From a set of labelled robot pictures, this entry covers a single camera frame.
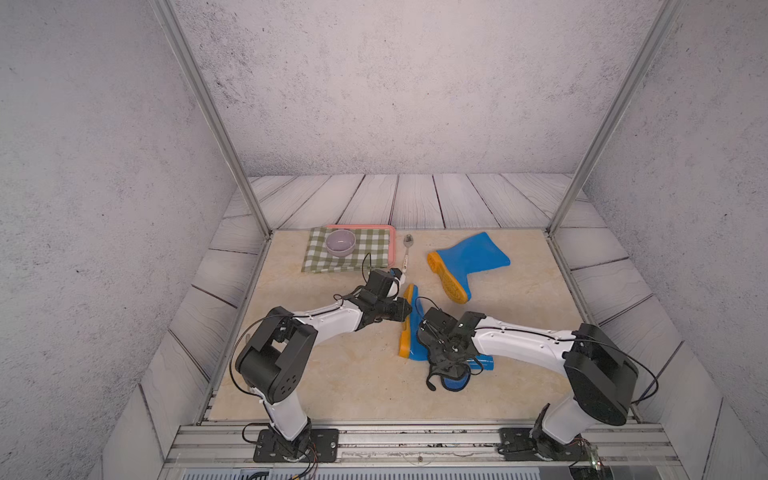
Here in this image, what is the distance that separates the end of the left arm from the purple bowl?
353 mm

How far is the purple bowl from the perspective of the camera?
3.63 ft

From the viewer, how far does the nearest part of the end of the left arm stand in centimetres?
70
